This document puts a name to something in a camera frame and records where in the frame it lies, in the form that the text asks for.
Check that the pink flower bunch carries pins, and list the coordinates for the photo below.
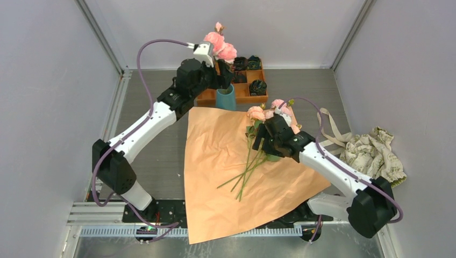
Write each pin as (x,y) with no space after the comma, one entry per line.
(255,134)

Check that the dark rolled cloth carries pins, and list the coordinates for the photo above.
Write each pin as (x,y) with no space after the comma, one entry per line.
(254,63)
(258,88)
(239,77)
(240,63)

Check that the dark rolled cloth back left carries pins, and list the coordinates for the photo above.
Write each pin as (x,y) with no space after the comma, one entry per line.
(240,63)

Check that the green and peach wrapping paper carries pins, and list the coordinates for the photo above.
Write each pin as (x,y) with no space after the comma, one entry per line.
(216,153)

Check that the aluminium frame rail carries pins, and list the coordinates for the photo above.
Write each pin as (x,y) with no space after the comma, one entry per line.
(108,221)

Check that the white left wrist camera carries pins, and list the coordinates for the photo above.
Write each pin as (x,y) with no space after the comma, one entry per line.
(203,52)

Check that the dark rolled cloth back right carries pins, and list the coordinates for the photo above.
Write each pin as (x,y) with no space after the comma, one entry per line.
(254,63)

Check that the dark rolled cloth middle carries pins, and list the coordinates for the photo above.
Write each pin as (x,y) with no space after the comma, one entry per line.
(239,77)

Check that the teal cylindrical vase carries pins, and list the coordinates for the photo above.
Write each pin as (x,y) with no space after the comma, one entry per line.
(226,99)

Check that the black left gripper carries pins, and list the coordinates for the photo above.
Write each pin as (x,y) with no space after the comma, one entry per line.
(221,81)

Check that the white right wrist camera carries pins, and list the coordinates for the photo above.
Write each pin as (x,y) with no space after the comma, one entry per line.
(285,113)

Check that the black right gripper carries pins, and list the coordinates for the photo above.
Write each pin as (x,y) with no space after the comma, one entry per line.
(263,132)

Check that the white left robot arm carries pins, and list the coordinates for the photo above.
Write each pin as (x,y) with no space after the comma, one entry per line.
(112,160)

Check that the cream printed ribbon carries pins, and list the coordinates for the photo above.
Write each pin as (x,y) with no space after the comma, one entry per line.
(335,139)

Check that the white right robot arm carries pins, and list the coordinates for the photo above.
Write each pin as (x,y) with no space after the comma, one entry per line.
(366,203)

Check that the cream green printed cloth bag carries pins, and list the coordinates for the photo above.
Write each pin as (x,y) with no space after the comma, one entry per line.
(372,155)

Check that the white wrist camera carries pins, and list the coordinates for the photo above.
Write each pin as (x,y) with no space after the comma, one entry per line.
(285,113)
(203,52)

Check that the dark rolled cloth front right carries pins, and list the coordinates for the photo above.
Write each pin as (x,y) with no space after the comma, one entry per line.
(258,88)

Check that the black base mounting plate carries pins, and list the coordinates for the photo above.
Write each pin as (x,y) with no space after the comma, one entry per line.
(167,211)

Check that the orange wooden compartment tray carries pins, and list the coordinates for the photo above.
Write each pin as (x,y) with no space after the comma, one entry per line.
(208,97)

